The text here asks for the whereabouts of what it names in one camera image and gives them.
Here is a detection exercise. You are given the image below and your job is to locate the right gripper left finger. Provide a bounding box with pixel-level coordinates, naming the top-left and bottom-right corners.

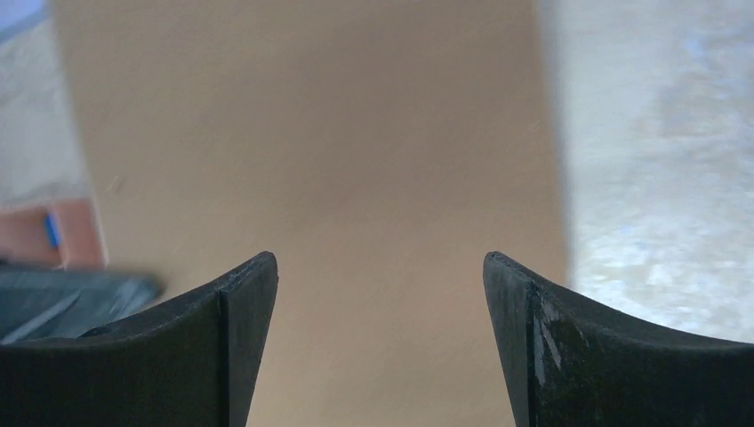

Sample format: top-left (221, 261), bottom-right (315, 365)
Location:
top-left (1, 252), bottom-right (278, 426)

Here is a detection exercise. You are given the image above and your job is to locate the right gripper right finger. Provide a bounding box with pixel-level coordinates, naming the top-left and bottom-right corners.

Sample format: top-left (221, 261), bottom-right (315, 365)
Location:
top-left (483, 252), bottom-right (753, 426)

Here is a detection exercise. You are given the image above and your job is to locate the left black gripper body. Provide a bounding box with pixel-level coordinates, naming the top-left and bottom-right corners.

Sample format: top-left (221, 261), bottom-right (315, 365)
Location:
top-left (1, 262), bottom-right (164, 345)

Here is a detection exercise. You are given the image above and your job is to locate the orange plastic desk organizer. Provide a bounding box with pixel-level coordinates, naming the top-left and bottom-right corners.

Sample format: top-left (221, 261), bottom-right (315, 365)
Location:
top-left (1, 198), bottom-right (106, 270)

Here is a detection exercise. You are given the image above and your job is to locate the brown cardboard backing board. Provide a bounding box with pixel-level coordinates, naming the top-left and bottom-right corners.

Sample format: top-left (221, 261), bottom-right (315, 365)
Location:
top-left (53, 1), bottom-right (566, 426)

